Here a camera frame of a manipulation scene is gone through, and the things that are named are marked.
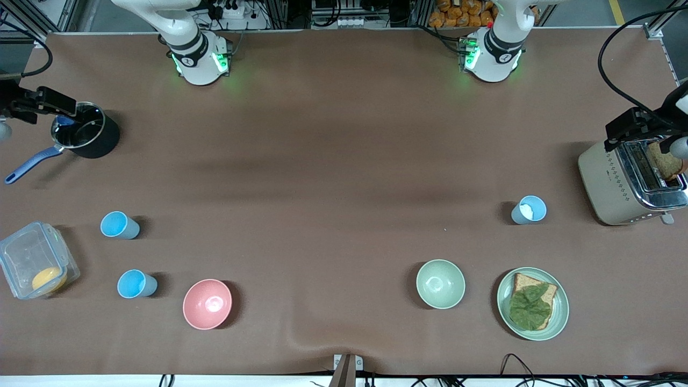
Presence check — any black looped cable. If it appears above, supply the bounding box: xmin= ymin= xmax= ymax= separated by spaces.
xmin=500 ymin=353 xmax=539 ymax=378

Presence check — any brown toast slice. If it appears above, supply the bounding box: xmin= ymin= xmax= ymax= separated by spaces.
xmin=648 ymin=141 xmax=686 ymax=181

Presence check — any black saucepan with blue handle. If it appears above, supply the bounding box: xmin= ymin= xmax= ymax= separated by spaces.
xmin=4 ymin=101 xmax=120 ymax=185

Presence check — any pale green plate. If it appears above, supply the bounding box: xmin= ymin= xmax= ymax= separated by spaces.
xmin=496 ymin=267 xmax=570 ymax=341

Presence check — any pink bowl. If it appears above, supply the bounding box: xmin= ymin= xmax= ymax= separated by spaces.
xmin=183 ymin=278 xmax=233 ymax=330

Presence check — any green lettuce leaf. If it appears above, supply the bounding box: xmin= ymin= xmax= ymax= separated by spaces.
xmin=509 ymin=284 xmax=553 ymax=329

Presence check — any brown bread slice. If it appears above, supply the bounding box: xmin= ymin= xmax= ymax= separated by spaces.
xmin=511 ymin=273 xmax=558 ymax=330

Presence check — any pale grey-blue plastic cup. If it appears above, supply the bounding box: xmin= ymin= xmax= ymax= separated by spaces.
xmin=511 ymin=195 xmax=547 ymax=225

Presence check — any white power strip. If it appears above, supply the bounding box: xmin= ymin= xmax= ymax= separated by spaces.
xmin=214 ymin=0 xmax=246 ymax=19

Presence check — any metal table clamp bracket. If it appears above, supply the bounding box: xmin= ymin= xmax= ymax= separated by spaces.
xmin=333 ymin=354 xmax=364 ymax=387

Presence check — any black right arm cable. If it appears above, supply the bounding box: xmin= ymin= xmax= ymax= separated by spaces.
xmin=0 ymin=19 xmax=53 ymax=78

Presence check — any bag of orange snacks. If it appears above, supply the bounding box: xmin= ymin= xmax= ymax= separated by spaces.
xmin=428 ymin=0 xmax=498 ymax=28

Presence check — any pale green bowl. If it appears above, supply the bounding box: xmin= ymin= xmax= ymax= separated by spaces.
xmin=415 ymin=259 xmax=466 ymax=310

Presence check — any orange round food piece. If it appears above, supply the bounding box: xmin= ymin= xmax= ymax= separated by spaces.
xmin=31 ymin=267 xmax=68 ymax=294

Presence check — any bright blue plastic cup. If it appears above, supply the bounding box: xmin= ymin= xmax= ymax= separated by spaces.
xmin=100 ymin=211 xmax=140 ymax=240
xmin=117 ymin=269 xmax=158 ymax=299

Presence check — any clear plastic food container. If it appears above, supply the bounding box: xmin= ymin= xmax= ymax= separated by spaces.
xmin=0 ymin=221 xmax=81 ymax=300

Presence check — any beige and chrome toaster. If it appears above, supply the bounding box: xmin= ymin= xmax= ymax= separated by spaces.
xmin=578 ymin=137 xmax=688 ymax=226

